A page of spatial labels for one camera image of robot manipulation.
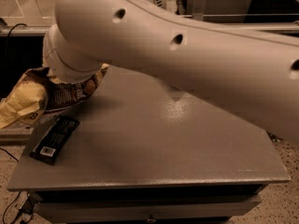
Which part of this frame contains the brown and yellow chip bag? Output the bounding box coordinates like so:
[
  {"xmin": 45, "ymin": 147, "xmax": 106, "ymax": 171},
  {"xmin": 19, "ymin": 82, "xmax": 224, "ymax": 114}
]
[{"xmin": 0, "ymin": 63, "xmax": 109, "ymax": 129}]

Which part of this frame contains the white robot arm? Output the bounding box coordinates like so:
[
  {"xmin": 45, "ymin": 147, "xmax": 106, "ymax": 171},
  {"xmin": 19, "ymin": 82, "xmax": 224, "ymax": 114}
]
[{"xmin": 43, "ymin": 0, "xmax": 299, "ymax": 143}]

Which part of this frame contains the black rxbar chocolate bar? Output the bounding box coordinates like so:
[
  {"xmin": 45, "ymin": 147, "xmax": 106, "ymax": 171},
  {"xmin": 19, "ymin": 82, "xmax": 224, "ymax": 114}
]
[{"xmin": 30, "ymin": 116, "xmax": 79, "ymax": 165}]

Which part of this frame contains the grey table with drawer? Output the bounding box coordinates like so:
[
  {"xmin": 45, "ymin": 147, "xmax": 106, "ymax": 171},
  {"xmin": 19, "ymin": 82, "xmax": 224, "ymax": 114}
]
[{"xmin": 7, "ymin": 68, "xmax": 289, "ymax": 224}]

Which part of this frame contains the right metal railing post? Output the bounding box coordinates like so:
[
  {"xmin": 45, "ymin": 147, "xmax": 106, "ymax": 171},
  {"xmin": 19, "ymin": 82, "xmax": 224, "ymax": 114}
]
[{"xmin": 192, "ymin": 0, "xmax": 206, "ymax": 21}]

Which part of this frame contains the black cable on floor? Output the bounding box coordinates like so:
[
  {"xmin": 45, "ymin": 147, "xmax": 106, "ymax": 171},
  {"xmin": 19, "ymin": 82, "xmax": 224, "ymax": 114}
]
[{"xmin": 0, "ymin": 22, "xmax": 36, "ymax": 224}]

